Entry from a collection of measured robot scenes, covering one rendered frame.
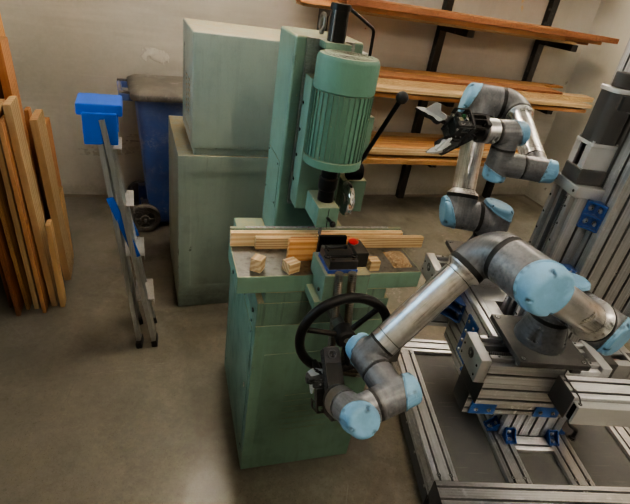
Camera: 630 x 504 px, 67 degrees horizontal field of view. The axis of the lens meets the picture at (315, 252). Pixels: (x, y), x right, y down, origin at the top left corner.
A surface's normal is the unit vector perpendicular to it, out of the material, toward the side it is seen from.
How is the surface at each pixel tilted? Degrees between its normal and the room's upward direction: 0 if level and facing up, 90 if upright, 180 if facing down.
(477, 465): 0
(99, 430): 0
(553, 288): 86
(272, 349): 90
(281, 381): 90
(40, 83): 90
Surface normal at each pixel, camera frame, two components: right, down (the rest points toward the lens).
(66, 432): 0.14, -0.86
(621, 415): 0.06, 0.51
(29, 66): 0.31, 0.52
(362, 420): 0.30, 0.02
